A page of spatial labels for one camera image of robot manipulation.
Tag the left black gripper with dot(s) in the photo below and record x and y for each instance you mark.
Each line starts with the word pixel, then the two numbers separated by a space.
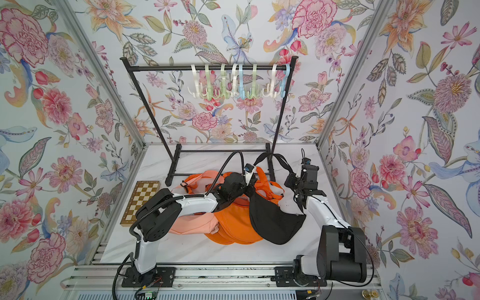
pixel 250 186

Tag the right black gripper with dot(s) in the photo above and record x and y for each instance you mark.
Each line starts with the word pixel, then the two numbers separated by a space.
pixel 293 177

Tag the pink crescent bag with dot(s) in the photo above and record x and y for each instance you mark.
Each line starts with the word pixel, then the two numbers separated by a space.
pixel 202 223

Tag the bright orange crescent bag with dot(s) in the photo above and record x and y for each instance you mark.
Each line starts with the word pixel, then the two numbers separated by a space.
pixel 220 238

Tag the black crossbody bag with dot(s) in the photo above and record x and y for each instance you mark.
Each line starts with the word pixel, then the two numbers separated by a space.
pixel 269 221

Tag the orange bag with long straps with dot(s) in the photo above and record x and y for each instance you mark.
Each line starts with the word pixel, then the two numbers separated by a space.
pixel 269 190

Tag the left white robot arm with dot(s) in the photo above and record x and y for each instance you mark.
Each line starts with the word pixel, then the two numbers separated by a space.
pixel 157 217

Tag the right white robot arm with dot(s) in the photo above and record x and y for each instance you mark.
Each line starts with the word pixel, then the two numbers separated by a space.
pixel 341 254

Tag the white hook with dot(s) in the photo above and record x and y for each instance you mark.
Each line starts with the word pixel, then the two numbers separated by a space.
pixel 234 74
pixel 270 90
pixel 196 92

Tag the blue hook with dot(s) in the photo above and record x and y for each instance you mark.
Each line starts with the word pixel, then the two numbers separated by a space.
pixel 282 88
pixel 241 87

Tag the green hook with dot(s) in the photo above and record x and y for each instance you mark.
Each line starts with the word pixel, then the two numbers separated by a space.
pixel 223 92
pixel 207 89
pixel 255 91

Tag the white hook far left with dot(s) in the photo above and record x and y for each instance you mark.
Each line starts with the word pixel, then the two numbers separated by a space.
pixel 196 92

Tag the wooden chessboard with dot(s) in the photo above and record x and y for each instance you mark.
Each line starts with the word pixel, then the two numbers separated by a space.
pixel 142 192

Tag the black metal clothes rack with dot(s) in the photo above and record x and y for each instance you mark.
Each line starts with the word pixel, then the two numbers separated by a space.
pixel 175 156

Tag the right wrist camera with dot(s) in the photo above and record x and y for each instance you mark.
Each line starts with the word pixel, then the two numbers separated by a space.
pixel 306 163

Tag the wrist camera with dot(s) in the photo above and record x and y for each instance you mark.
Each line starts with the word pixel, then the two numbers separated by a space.
pixel 306 163
pixel 249 171

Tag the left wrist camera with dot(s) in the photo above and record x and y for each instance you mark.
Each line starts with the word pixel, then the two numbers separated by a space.
pixel 249 171

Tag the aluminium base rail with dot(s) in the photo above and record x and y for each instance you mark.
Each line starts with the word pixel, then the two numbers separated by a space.
pixel 185 277

